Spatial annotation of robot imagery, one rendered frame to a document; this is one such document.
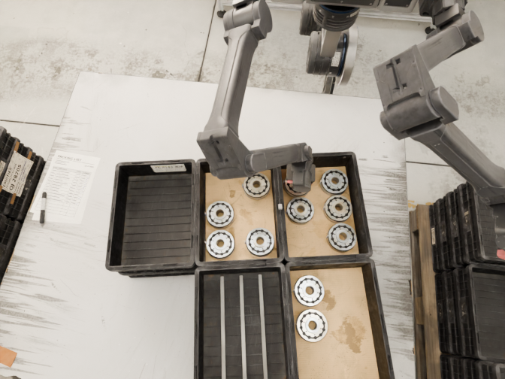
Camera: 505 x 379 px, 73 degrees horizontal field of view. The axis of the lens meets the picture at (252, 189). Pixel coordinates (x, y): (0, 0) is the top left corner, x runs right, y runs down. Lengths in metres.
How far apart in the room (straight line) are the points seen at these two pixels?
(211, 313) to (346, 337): 0.46
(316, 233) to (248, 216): 0.26
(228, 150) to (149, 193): 0.75
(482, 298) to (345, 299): 0.88
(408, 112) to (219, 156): 0.37
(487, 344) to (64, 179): 2.03
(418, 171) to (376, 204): 1.01
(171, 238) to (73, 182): 0.57
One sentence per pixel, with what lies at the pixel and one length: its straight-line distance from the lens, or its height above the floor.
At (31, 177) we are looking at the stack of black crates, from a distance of 2.35.
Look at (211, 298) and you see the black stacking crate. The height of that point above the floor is 0.83.
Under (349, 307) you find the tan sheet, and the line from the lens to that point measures 1.30.
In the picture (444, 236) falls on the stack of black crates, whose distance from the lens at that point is 2.09.
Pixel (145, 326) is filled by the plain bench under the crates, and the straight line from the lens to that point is 1.45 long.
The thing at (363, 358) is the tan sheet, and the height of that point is 0.83.
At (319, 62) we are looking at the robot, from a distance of 1.25.
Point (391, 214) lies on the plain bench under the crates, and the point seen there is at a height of 0.70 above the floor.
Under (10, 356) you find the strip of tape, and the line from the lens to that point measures 1.66.
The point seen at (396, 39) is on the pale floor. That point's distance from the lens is 3.13.
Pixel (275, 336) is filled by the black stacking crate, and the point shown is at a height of 0.83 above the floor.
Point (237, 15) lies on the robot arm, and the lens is 0.94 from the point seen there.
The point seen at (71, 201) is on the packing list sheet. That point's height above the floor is 0.70.
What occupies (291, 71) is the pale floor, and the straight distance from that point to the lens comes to 2.74.
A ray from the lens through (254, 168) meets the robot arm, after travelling 0.73.
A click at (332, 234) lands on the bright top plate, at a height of 0.86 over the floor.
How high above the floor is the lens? 2.09
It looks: 69 degrees down
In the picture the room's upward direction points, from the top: 1 degrees counter-clockwise
